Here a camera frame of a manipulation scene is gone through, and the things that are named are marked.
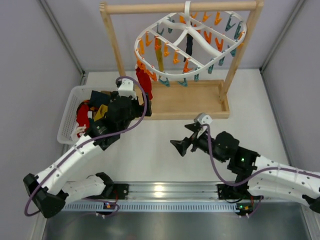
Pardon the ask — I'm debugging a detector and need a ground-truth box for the red sock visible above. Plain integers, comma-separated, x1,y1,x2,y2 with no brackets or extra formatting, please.
135,65,153,101

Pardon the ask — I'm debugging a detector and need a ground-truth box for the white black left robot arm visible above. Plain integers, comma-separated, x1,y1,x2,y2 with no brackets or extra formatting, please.
23,93,152,219

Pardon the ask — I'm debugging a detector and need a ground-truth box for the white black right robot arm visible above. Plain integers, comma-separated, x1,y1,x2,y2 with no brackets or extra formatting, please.
170,123,320,213

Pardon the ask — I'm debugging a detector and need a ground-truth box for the pile of socks in basket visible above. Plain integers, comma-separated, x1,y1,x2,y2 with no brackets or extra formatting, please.
71,90,111,142

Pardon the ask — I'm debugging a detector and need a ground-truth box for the wooden hanger rack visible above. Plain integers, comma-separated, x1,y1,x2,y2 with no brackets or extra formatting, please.
99,0,264,120

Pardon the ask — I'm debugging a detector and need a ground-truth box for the white round clip hanger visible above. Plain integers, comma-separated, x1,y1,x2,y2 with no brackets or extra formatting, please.
134,1,247,82

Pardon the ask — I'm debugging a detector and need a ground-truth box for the white plastic basket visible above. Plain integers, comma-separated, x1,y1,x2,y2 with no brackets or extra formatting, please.
56,85,117,145

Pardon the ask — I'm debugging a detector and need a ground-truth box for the olive yellow sock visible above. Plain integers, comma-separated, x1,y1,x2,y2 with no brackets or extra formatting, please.
155,48,164,72

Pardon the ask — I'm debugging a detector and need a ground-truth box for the dark navy sock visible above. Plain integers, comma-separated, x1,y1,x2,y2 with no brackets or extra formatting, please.
185,34,194,56

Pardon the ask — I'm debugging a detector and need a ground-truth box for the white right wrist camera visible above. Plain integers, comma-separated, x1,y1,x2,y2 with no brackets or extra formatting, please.
194,112,213,125

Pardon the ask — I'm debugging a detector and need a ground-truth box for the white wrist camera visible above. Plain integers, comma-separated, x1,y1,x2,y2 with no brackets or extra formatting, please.
115,76,137,100
194,112,213,125

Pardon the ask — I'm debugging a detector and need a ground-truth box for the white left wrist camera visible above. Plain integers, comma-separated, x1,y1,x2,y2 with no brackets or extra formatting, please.
115,76,137,100

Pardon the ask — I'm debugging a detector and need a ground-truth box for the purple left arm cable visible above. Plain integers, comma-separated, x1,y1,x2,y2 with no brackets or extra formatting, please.
24,76,148,218

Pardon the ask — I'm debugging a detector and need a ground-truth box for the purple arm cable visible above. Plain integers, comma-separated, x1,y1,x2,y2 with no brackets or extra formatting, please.
198,123,320,217
24,76,148,218

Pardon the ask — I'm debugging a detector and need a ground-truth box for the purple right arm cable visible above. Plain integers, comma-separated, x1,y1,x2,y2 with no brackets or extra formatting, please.
198,123,320,217

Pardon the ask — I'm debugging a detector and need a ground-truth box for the aluminium mounting rail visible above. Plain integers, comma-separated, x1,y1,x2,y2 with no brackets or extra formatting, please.
39,181,313,202

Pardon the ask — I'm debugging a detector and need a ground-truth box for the white slotted cable duct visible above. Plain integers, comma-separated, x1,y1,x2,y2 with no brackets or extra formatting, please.
62,201,240,213

